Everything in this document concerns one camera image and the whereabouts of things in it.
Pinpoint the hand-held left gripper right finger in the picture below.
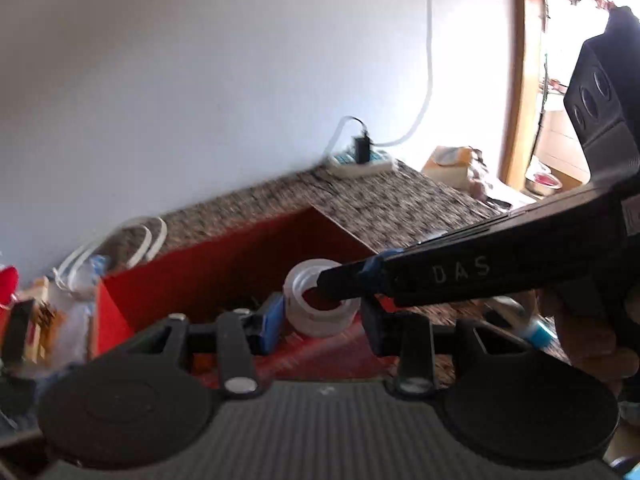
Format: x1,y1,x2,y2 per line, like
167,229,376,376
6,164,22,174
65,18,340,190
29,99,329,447
360,297,533,399

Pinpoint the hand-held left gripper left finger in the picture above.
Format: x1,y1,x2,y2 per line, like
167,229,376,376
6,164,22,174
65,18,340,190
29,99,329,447
120,292,288,397

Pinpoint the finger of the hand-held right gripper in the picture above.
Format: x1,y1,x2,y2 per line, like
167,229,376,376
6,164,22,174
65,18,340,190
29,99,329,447
317,249,397,307

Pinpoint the white tape roll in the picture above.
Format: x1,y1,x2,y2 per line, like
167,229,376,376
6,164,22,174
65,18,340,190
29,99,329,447
282,257,361,338

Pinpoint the red cardboard box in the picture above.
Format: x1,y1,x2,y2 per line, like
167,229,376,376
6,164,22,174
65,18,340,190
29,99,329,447
95,207,401,391

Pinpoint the person's right hand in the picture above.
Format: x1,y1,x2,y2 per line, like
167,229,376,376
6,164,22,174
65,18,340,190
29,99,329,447
537,285,626,397

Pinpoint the metal bowl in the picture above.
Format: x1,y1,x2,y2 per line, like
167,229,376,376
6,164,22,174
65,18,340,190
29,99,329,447
525,170,563,197

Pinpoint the white tube with blue cap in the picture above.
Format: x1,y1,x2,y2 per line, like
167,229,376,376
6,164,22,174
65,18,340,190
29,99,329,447
487,297,556,348

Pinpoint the white power strip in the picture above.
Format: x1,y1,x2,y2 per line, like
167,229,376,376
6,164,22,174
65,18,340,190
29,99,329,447
327,152,396,178

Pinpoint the tan cardboard packet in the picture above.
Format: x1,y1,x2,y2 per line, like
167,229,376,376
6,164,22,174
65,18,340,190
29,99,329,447
422,146,488,191

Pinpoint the black charger plug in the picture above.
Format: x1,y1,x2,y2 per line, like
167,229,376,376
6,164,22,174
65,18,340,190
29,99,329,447
352,132,372,165

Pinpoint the red oval case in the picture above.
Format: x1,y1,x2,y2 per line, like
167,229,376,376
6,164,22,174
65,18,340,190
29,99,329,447
0,266,21,311

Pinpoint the coiled white cable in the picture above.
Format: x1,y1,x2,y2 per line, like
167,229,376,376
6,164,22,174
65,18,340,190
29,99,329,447
52,216,168,286

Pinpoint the thin charger cable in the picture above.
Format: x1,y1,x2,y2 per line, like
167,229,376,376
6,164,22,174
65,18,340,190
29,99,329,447
325,116,366,158

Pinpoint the thick white cable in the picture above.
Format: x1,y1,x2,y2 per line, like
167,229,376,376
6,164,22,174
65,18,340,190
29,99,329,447
370,0,433,148

